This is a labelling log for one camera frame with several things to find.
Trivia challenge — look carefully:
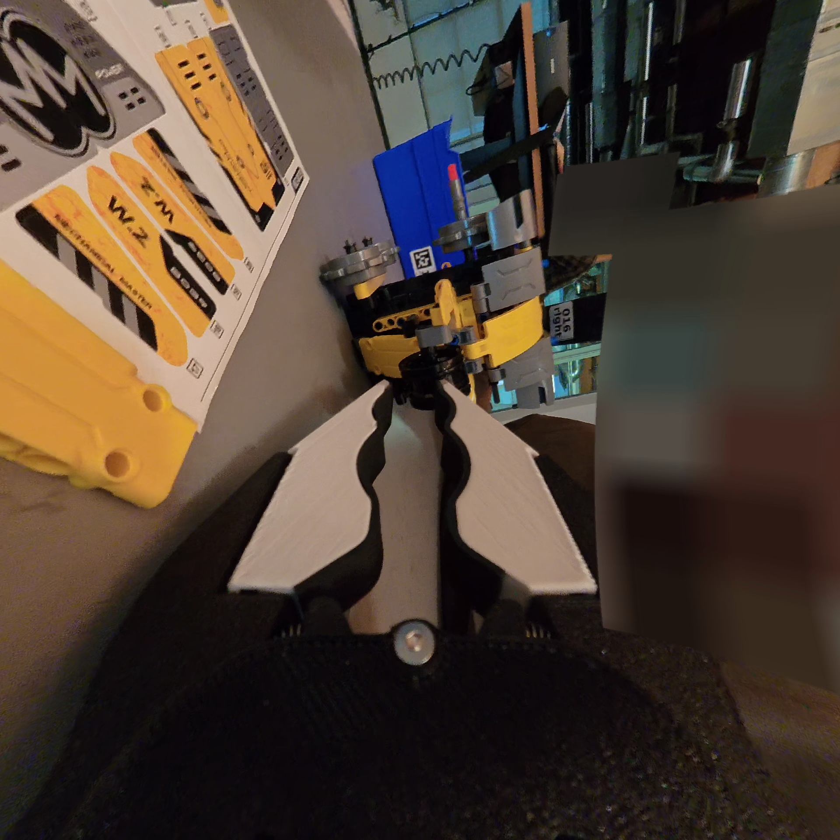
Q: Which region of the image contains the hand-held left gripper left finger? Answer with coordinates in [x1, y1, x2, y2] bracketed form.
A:
[226, 379, 395, 609]

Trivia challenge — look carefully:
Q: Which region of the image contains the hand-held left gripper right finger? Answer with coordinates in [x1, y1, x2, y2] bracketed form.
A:
[438, 381, 598, 619]

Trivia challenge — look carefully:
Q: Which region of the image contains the yellow toy building-block vehicle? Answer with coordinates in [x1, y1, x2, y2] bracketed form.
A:
[320, 164, 559, 411]

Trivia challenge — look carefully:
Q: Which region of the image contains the checked cloth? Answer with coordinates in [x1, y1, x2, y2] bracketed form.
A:
[543, 255, 613, 300]

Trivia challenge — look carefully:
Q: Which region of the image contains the blue plastic bin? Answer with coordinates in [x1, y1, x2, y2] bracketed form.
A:
[372, 117, 471, 284]

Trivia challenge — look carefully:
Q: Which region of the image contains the wooden board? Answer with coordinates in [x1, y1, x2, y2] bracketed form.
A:
[520, 0, 547, 253]

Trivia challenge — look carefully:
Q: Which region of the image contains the dark device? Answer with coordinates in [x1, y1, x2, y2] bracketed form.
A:
[469, 20, 572, 165]

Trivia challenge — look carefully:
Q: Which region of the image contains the yellow plastic panel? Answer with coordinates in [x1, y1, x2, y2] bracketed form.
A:
[0, 259, 199, 510]

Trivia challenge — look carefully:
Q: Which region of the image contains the printed sticker sheet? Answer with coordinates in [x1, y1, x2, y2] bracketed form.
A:
[0, 0, 311, 424]

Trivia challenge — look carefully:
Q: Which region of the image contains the black coiled cable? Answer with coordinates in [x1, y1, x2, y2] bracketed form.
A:
[371, 43, 490, 93]

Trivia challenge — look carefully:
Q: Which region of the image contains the metal machine frame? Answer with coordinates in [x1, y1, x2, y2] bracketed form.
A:
[571, 0, 840, 198]

